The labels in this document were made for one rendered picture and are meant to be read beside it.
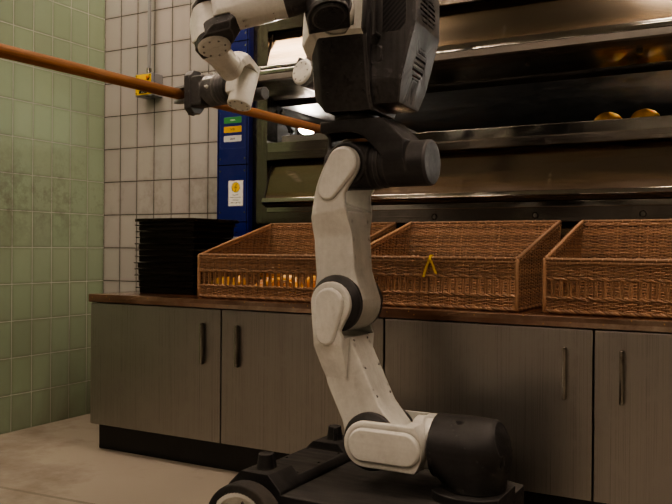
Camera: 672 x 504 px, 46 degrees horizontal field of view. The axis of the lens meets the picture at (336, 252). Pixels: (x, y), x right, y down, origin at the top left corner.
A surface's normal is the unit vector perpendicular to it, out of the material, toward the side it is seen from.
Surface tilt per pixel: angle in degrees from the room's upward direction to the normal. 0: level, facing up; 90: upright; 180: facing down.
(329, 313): 90
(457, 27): 70
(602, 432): 90
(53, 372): 90
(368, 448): 90
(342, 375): 115
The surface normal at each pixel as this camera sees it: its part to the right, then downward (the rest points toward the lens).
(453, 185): -0.45, -0.34
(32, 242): 0.88, 0.01
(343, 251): -0.48, 0.00
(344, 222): -0.37, 0.42
